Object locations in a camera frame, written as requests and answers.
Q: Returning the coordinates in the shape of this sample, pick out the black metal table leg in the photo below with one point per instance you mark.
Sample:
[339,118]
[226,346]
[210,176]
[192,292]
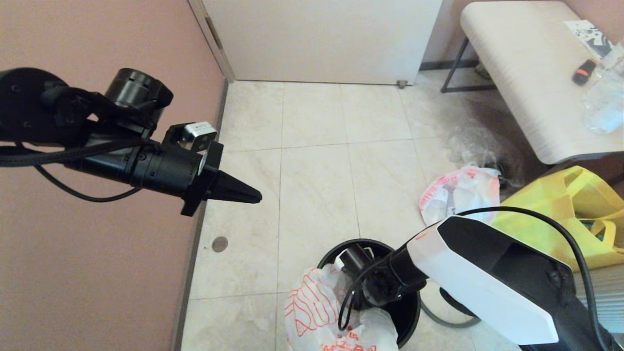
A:
[453,70]

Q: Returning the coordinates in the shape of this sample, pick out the black white printed booklet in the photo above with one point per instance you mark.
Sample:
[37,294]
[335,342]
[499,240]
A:
[590,33]

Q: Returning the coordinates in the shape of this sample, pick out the grey ribbed round object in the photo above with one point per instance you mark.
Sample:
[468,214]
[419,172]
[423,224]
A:
[604,292]

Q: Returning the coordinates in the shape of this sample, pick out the bottle-filled white orange trash bag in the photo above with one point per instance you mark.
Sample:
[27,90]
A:
[463,195]

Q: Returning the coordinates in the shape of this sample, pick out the light wood table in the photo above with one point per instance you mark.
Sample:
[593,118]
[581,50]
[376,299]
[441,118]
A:
[526,73]

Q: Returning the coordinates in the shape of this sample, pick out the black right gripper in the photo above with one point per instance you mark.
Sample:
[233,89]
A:
[390,287]

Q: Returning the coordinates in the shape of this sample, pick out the clear plastic water bottle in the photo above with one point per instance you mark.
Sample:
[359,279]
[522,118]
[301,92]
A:
[612,61]
[604,117]

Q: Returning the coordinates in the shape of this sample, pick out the white door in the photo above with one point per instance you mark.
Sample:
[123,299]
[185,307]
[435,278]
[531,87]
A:
[317,39]

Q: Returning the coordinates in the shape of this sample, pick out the grey door frame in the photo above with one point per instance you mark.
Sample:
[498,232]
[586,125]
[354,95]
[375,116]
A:
[217,48]

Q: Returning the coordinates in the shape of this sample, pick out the grey white shoe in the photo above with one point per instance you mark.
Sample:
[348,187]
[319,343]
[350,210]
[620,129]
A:
[482,70]

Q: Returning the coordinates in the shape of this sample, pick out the yellow fabric tote bag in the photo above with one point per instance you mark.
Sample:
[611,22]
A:
[546,214]

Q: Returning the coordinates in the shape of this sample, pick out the round metal floor drain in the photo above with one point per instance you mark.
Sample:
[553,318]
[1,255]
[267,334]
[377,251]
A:
[220,244]

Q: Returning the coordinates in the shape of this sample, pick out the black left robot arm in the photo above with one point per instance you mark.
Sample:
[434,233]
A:
[29,107]

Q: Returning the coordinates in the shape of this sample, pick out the black round trash bin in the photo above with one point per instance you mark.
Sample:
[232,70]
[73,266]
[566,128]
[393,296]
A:
[409,317]

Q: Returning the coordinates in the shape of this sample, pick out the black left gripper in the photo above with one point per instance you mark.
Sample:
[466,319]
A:
[165,170]

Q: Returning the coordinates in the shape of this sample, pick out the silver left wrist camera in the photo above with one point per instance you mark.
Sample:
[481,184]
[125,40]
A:
[197,135]

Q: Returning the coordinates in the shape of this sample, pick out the black orange marker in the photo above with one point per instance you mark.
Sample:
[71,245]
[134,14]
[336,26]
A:
[583,72]

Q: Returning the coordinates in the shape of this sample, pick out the clear crumpled plastic bag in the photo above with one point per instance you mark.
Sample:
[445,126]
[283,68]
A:
[470,144]

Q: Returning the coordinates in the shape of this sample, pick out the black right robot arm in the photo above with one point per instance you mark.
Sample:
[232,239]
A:
[487,282]

